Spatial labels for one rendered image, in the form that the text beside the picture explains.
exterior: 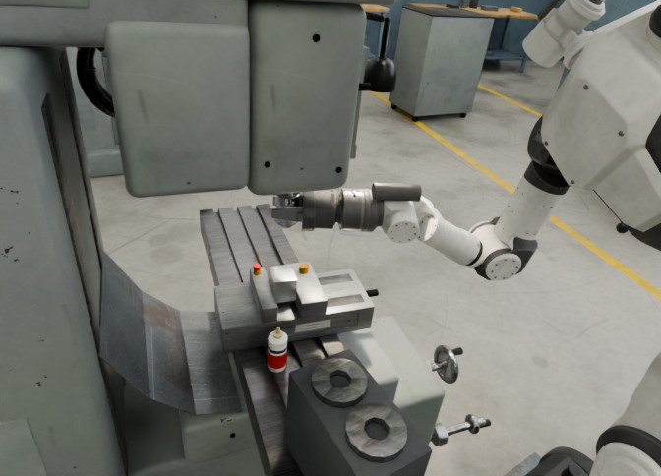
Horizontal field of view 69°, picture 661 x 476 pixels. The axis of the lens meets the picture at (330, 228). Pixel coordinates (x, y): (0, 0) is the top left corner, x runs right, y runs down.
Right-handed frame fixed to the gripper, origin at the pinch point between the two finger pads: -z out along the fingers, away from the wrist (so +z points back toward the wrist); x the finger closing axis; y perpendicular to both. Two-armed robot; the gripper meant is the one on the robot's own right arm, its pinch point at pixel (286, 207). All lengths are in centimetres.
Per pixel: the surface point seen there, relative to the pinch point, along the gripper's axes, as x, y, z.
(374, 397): 36.0, 13.2, 14.9
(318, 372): 32.3, 11.8, 6.1
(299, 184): 9.9, -10.2, 2.1
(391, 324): -23, 52, 33
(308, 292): 1.7, 20.7, 5.4
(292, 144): 10.4, -17.8, 0.6
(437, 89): -428, 88, 153
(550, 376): -68, 125, 128
